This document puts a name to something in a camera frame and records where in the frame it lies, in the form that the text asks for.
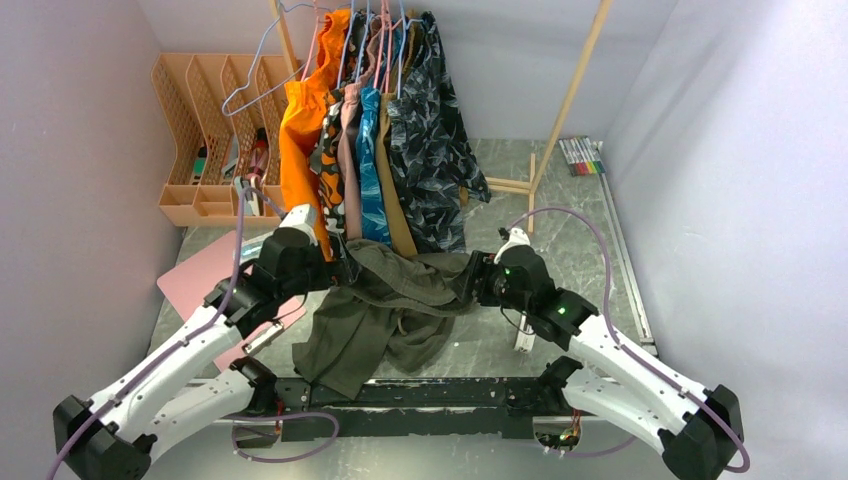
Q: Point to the white stapler on table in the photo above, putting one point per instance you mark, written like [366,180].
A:
[525,336]

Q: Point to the wooden clothes rack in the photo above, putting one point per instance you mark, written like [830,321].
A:
[537,168]

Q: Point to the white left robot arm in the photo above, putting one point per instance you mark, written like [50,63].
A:
[120,431]

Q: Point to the blue correction tape package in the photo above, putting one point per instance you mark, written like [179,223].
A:
[250,249]

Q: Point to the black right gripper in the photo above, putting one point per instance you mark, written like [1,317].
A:
[481,265]

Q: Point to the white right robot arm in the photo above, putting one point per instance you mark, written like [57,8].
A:
[696,430]

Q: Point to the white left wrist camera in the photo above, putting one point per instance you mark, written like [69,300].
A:
[301,217]

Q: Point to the orange hanging shorts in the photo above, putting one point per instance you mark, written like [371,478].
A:
[302,122]

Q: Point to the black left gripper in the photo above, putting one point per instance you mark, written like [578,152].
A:
[339,272]

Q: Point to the olive green shorts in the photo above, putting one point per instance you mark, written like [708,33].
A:
[399,309]

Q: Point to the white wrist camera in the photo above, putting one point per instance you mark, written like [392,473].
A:
[301,217]
[514,237]

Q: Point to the pink hanging shorts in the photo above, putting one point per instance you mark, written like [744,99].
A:
[351,111]

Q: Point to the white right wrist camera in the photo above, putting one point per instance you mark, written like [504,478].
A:
[514,237]

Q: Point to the black orange patterned shorts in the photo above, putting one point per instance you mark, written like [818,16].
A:
[331,185]

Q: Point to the set of coloured markers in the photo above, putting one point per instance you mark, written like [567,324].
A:
[582,155]

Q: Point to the dark leaf-print shorts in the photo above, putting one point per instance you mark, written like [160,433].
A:
[431,158]

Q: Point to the peach desk organizer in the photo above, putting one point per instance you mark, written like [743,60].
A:
[215,106]

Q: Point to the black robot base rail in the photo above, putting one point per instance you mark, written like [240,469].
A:
[510,407]

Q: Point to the pink clipboard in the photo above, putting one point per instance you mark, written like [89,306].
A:
[206,258]

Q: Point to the brown hanging shorts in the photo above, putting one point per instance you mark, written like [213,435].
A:
[400,235]

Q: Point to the blue patterned shorts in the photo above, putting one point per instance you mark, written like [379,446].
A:
[374,218]

